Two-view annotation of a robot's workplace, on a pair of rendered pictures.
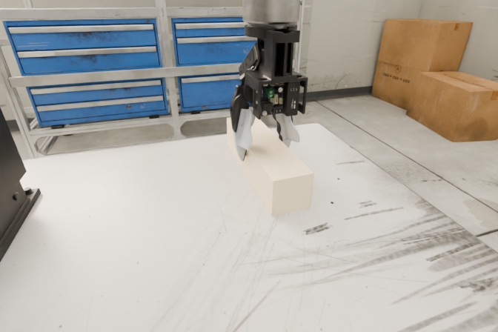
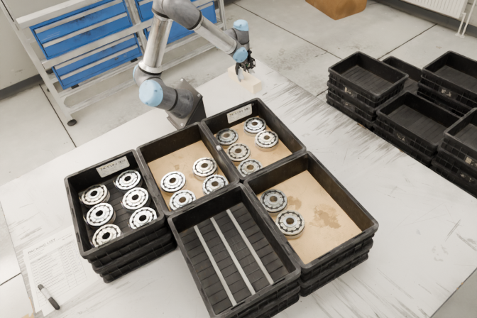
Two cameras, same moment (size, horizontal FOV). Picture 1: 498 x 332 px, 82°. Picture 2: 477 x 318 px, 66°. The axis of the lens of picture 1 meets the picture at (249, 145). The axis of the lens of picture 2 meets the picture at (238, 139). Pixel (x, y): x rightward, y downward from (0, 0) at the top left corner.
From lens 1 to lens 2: 168 cm
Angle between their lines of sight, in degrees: 21
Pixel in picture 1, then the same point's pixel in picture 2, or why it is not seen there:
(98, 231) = (216, 108)
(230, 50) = not seen: outside the picture
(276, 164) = (251, 81)
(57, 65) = (67, 45)
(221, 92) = (174, 29)
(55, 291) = not seen: hidden behind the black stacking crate
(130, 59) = (111, 26)
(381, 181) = (278, 77)
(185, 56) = (145, 12)
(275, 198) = (253, 89)
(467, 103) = not seen: outside the picture
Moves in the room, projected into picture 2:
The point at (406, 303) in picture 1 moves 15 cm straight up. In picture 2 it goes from (283, 101) to (283, 79)
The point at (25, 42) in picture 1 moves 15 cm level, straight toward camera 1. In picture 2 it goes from (45, 36) to (57, 40)
